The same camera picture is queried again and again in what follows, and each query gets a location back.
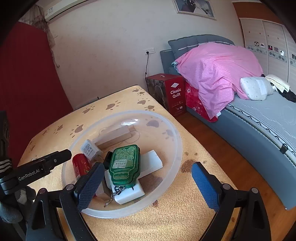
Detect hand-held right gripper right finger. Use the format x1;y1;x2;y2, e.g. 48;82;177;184
191;162;271;241

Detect person's left hand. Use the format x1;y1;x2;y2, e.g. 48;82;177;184
0;186;37;224

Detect long white block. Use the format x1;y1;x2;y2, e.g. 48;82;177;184
138;149;164;179

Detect white wardrobe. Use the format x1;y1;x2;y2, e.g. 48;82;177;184
232;2;296;84

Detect red patterned curtain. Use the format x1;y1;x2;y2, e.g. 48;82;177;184
0;22;73;121

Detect white lace curtain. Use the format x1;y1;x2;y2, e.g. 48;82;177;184
18;5;61;68

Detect green tin with keychain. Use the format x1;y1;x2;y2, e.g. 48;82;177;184
104;144;141;208

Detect wooden block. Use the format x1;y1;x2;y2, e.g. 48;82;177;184
92;126;132;150

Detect black clothes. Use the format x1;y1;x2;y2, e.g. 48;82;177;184
276;89;296;103

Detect cream folded clothes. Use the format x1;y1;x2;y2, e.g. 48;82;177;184
265;74;291;92

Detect pink dotted duvet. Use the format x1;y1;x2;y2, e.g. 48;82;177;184
171;43;264;119

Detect white air conditioner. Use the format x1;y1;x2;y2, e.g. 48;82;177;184
44;0;90;23

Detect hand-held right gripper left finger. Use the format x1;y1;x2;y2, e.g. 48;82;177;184
26;162;105;241

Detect red can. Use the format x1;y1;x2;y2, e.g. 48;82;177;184
72;153;93;182

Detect white pillow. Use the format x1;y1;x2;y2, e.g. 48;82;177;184
240;76;274;101

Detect small black box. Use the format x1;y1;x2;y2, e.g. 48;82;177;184
102;151;114;171

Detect grey bed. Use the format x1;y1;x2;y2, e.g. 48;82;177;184
185;89;296;210

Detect black power cable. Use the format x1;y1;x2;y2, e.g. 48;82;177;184
144;53;150;80

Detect white rounded box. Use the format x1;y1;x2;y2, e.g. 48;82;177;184
105;170;146;205

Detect framed wall picture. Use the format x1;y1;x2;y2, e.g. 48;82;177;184
172;0;218;21

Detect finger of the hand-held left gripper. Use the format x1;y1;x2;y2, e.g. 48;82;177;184
31;149;72;175

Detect clear plastic bowl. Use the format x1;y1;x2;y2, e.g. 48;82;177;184
61;110;183;219

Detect red floral bedding pack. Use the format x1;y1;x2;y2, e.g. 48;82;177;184
184;81;219;123

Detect red cardboard box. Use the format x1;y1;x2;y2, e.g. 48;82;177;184
146;73;187;117

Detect white charger adapter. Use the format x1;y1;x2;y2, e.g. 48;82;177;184
80;139;103;162

